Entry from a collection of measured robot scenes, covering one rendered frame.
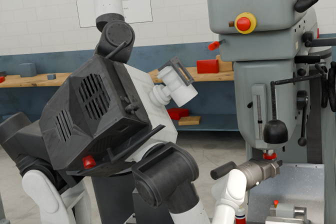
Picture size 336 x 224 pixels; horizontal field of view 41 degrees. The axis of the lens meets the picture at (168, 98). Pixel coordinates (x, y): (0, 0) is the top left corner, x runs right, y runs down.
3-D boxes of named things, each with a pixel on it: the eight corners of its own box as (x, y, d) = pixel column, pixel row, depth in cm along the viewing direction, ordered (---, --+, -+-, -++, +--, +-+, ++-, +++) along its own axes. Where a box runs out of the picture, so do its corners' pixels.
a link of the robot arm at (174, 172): (172, 223, 113) (151, 177, 110) (154, 214, 121) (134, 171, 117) (206, 198, 118) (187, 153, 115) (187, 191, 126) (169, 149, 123)
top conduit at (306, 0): (307, 12, 126) (306, -1, 125) (292, 13, 128) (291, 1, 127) (319, 2, 166) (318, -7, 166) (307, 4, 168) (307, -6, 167)
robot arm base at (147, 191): (155, 219, 116) (155, 196, 108) (126, 186, 123) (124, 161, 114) (198, 188, 123) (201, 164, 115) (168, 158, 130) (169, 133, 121)
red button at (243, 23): (250, 31, 126) (249, 16, 125) (236, 32, 127) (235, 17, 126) (252, 29, 128) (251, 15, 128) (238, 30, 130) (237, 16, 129)
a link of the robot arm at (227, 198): (248, 174, 146) (243, 209, 136) (233, 186, 152) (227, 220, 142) (231, 165, 145) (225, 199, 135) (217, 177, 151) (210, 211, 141)
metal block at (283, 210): (293, 225, 162) (292, 210, 160) (276, 224, 164) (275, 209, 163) (295, 218, 166) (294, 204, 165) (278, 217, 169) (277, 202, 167)
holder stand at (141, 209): (190, 236, 177) (185, 189, 173) (137, 235, 183) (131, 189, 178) (195, 220, 189) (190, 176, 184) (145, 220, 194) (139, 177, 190)
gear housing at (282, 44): (296, 59, 137) (294, 26, 135) (219, 62, 146) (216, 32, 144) (307, 43, 167) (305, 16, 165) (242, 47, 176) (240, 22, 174)
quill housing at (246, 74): (296, 153, 148) (291, 57, 141) (235, 151, 156) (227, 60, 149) (302, 134, 165) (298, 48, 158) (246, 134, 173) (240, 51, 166)
